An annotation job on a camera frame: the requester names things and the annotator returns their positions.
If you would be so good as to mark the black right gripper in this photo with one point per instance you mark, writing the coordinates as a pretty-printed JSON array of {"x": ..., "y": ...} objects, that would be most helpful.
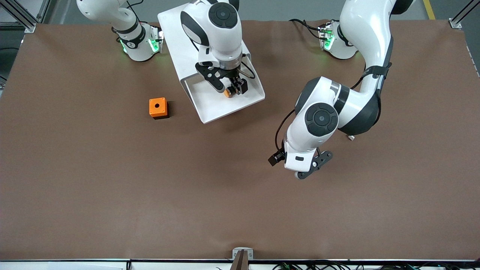
[{"x": 234, "y": 78}]

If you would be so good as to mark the orange mushroom pushbutton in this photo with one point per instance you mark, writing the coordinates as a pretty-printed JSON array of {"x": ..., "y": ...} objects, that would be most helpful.
[{"x": 228, "y": 93}]

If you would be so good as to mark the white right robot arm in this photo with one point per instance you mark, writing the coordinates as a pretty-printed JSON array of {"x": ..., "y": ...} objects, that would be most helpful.
[{"x": 221, "y": 33}]

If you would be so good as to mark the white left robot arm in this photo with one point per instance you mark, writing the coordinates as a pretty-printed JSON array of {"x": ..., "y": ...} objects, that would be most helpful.
[{"x": 367, "y": 37}]

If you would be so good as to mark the brown strut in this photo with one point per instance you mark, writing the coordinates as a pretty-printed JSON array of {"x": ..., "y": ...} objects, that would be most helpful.
[{"x": 240, "y": 262}]

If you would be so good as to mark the orange button enclosure box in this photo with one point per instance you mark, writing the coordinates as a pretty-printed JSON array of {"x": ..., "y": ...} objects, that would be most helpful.
[{"x": 157, "y": 107}]

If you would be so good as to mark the grey metal bracket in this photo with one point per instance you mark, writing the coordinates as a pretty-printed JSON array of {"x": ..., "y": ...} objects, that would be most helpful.
[{"x": 236, "y": 250}]

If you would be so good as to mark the aluminium frame profile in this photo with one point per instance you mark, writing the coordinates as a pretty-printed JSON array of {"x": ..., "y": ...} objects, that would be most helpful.
[
  {"x": 22, "y": 15},
  {"x": 459, "y": 18}
]

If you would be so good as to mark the white table edge rail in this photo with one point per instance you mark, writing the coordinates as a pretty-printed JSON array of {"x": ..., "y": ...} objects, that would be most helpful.
[{"x": 75, "y": 264}]

